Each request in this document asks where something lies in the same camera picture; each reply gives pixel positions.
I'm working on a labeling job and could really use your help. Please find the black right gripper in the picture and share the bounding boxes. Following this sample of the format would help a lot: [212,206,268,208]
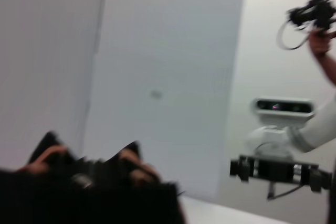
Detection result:
[230,155,333,193]

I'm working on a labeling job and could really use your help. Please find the black handheld teleoperation controller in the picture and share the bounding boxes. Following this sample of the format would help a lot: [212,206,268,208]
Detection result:
[277,0,336,51]

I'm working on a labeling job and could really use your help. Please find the black food bag orange straps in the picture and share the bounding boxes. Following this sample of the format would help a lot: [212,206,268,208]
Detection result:
[0,131,187,224]

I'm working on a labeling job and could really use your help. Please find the person forearm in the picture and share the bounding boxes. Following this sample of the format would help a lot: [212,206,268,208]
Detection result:
[314,50,336,88]

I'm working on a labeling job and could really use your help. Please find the person hand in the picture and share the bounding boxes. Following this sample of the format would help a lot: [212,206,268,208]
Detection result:
[308,27,332,57]

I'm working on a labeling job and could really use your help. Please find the right gripper cable metal plug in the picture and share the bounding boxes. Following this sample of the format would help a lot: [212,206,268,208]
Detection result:
[266,181,305,200]

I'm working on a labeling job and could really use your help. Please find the white robot head camera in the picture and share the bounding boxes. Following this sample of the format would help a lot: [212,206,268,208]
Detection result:
[253,97,316,118]

